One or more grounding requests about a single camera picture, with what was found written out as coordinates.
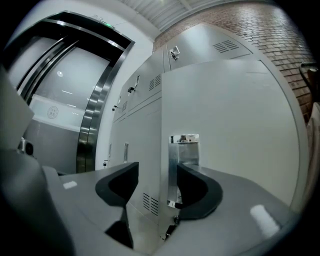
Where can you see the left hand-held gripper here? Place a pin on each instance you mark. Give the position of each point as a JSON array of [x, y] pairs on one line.
[[25, 200]]

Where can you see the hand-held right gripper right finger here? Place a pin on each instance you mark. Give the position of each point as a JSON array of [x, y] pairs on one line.
[[200, 197]]

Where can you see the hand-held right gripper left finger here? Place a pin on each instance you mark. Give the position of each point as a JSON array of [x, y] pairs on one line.
[[117, 185]]

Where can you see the grey metal locker cabinet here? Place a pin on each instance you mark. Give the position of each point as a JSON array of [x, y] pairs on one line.
[[225, 112]]

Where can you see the black-headed keys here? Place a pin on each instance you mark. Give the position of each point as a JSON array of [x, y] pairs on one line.
[[171, 229]]

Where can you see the dark glass door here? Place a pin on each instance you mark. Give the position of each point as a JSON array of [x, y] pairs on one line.
[[70, 75]]

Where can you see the beige hanging shirt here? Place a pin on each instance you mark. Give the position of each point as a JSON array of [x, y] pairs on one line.
[[315, 150]]

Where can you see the green exit sign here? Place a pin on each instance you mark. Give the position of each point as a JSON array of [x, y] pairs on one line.
[[108, 25]]

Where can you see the black metal clothes rack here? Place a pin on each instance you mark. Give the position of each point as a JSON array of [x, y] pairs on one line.
[[303, 65]]

